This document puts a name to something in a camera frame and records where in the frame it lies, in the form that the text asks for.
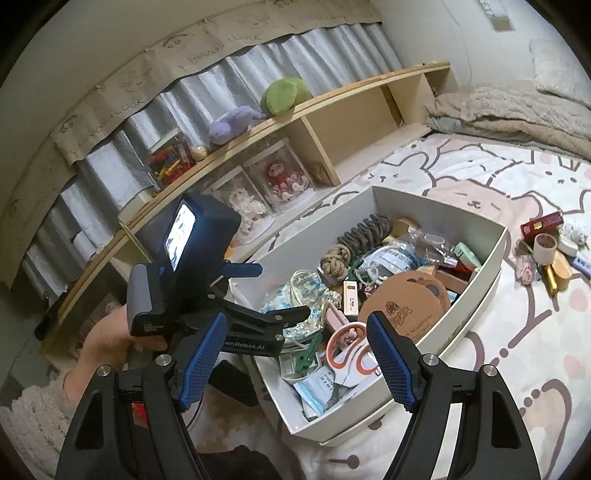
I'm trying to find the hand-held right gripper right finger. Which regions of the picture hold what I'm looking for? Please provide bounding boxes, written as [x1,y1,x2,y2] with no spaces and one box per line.
[366,311,541,480]

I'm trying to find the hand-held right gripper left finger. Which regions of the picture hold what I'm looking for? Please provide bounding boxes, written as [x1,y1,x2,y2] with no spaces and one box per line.
[55,313,227,480]

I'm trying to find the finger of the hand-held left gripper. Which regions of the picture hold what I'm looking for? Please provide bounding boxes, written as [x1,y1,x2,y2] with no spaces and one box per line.
[221,305,311,357]
[208,261,264,296]

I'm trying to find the orange and white scissors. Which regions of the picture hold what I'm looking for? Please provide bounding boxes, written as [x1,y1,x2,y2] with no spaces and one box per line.
[324,322,383,402]

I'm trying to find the blue floral plastic bag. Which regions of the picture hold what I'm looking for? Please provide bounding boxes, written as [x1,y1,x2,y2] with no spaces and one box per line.
[257,271,334,344]

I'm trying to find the small white printed box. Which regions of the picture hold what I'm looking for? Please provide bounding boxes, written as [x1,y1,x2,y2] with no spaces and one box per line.
[344,280,360,316]

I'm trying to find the white cardboard box container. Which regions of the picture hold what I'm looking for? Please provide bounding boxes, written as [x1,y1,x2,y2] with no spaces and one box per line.
[228,185,509,446]

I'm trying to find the person's left forearm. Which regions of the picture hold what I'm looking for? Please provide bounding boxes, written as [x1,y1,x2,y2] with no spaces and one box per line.
[0,364,98,467]

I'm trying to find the clear box of red items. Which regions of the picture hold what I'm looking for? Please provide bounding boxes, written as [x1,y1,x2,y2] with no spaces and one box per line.
[148,127,195,188]

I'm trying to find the person's left hand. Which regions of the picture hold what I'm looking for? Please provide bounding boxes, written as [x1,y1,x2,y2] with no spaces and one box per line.
[81,302,167,370]

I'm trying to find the black flat object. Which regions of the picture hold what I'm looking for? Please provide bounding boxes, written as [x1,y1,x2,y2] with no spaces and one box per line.
[216,359,260,408]

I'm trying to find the white doll in clear dome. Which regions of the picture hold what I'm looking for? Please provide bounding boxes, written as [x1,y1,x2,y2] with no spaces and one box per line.
[203,166,278,245]

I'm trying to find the green plastic clothespin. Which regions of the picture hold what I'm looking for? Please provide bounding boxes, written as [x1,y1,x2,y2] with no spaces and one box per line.
[287,337,325,376]

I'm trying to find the brown round printed card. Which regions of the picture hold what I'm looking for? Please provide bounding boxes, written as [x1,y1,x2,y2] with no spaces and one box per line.
[359,271,452,344]

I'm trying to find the pink plastic item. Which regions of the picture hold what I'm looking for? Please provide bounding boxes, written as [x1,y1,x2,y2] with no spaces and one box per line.
[324,302,349,333]

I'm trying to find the white and blue packet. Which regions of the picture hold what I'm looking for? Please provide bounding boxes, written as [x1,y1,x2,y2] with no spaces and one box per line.
[294,367,354,422]

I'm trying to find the red doll in clear dome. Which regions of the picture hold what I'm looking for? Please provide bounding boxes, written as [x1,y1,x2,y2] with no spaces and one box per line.
[245,143,319,213]

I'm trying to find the blue face mask pack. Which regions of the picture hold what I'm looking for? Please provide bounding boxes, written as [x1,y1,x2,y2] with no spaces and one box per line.
[367,244,423,280]

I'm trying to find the plain brown box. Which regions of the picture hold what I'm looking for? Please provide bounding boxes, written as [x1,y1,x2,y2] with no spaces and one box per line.
[434,269,478,296]

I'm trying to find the purple plush whale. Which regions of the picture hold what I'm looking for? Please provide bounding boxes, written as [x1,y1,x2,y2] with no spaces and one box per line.
[209,106,269,148]

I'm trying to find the dark cloth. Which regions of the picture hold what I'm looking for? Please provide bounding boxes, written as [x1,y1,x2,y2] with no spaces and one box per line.
[198,444,282,480]

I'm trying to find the white paper roll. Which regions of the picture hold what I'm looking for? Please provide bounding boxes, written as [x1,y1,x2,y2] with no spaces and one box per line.
[74,231,99,260]

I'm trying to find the clear plastic packet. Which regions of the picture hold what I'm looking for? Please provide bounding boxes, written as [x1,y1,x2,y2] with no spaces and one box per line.
[405,228,458,265]

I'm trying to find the grey braided band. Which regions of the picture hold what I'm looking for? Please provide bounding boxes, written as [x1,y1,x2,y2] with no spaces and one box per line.
[336,213,394,254]

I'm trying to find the mint green item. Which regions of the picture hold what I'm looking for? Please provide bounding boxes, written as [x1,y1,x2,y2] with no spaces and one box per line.
[453,241,484,271]

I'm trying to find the small round wooden piece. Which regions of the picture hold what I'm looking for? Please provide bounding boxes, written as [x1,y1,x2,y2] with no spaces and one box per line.
[392,217,420,241]

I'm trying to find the bear print bed sheet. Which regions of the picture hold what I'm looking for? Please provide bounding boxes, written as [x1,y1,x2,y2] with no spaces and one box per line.
[185,134,591,480]

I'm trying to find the green plush toy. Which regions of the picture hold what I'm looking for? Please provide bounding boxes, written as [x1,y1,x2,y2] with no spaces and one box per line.
[261,78,313,116]

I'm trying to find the clear pink plastic bag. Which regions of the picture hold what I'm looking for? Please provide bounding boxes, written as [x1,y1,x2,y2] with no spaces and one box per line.
[514,253,540,286]

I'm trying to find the long wooden bedside shelf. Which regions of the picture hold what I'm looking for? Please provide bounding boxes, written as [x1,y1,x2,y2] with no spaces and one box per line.
[37,62,451,356]

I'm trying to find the beige printed valance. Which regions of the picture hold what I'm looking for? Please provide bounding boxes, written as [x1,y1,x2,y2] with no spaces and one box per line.
[0,0,384,217]

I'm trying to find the grey curtain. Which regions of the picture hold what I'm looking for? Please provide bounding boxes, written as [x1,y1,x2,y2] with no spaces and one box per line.
[23,21,402,287]

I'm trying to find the round wooden box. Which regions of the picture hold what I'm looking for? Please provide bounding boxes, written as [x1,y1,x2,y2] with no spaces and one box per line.
[550,251,574,292]

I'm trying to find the red rectangular box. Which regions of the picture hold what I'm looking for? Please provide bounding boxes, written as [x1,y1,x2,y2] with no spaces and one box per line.
[520,212,565,239]

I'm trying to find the white fluffy item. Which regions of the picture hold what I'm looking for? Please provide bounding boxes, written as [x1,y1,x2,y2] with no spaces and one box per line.
[564,220,591,243]

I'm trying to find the grey cloth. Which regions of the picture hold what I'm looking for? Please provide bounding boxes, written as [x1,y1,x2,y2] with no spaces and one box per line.
[427,115,468,136]

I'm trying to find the beige quilted blanket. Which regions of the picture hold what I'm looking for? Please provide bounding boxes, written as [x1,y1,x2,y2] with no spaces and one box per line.
[427,85,591,153]

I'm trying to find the beige quilted upright pillow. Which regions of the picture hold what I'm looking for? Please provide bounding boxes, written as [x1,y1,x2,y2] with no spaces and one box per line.
[529,38,591,95]

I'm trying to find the beige rope knot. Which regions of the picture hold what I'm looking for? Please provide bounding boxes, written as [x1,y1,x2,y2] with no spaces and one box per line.
[318,244,357,283]

